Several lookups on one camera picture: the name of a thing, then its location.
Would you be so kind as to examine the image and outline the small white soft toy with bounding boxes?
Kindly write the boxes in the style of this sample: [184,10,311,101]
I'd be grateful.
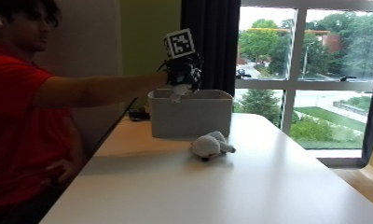
[169,83,196,104]

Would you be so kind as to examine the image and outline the grey storage box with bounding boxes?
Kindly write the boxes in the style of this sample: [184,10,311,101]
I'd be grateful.
[147,89,234,139]

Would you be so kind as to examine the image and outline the white marker cube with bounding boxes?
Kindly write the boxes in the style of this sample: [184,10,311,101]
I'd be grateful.
[162,28,196,60]

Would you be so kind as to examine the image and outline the black device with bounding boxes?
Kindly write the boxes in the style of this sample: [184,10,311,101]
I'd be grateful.
[127,107,152,121]

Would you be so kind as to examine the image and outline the the person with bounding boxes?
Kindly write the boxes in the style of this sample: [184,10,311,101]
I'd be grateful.
[0,0,169,224]

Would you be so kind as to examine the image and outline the window frame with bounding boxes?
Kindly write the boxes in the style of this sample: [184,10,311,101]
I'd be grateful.
[233,0,373,166]

